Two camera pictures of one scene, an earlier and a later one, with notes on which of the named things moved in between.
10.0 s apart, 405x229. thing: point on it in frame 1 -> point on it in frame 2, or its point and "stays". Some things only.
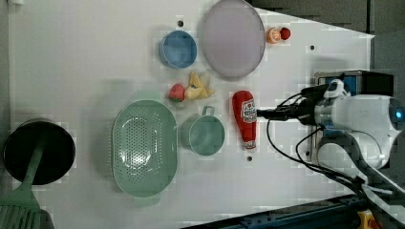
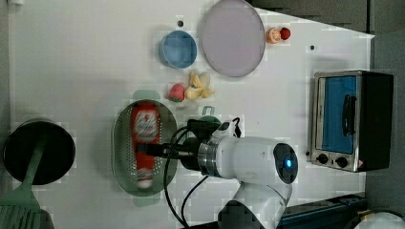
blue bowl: (178, 49) stays
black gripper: (300, 106) -> (186, 148)
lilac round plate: (233, 39) stays
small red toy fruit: (285, 33) stays
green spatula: (20, 210) stays
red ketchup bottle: (245, 114) -> (145, 131)
